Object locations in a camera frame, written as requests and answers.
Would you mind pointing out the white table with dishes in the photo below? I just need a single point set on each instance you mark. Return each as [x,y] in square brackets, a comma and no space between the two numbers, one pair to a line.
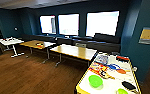
[107,78]

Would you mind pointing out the orange yellow snack bag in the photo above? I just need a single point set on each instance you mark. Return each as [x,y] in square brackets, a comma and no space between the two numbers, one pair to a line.
[97,70]

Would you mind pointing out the wide bright window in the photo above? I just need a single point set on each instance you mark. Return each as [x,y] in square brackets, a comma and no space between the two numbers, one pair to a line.
[68,24]

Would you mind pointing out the colourful game box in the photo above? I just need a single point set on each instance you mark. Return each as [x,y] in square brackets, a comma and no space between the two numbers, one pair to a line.
[102,60]

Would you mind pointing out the small green bowl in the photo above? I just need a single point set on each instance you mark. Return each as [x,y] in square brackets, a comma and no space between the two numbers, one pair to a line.
[122,91]

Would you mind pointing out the tan wall plaque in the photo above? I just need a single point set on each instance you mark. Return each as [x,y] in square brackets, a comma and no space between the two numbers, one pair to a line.
[147,35]

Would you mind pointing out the blue round paddle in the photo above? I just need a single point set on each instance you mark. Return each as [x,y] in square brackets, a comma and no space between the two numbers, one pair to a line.
[113,66]

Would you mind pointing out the light wooden office table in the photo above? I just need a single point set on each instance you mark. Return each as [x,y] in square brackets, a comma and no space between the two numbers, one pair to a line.
[74,51]
[37,44]

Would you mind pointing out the large green bowl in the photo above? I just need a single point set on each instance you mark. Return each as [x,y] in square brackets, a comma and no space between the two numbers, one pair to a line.
[95,81]

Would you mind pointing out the red flat game piece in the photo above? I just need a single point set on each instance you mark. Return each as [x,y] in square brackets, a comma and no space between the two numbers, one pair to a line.
[122,58]

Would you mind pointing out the narrow bright window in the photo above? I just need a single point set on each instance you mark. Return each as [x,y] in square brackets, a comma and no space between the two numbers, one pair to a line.
[47,24]

